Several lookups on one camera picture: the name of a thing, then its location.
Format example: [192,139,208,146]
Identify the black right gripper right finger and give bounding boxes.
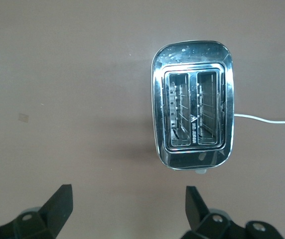
[181,185,284,239]

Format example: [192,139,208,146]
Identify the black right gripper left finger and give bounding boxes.
[0,184,73,239]

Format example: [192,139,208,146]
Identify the chrome two-slot toaster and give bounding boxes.
[150,39,235,175]

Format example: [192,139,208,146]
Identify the white toaster power cord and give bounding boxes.
[233,113,285,125]

